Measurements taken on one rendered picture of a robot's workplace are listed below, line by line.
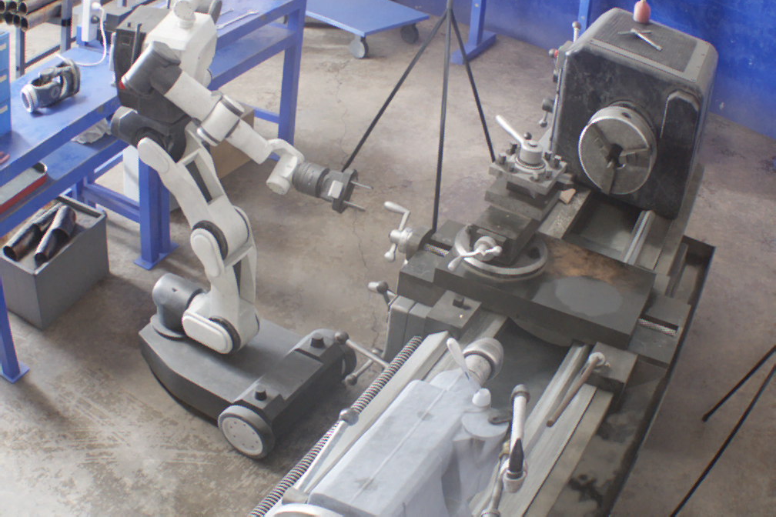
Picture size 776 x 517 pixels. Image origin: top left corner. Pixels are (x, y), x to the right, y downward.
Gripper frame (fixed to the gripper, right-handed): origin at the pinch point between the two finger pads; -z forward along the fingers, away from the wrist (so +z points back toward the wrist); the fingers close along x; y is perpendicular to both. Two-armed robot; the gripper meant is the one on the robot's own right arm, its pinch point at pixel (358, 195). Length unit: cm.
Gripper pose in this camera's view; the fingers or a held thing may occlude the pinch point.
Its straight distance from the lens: 279.9
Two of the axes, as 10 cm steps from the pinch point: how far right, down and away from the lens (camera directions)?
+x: 3.5, -9.3, 0.6
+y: 3.1, 1.7, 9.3
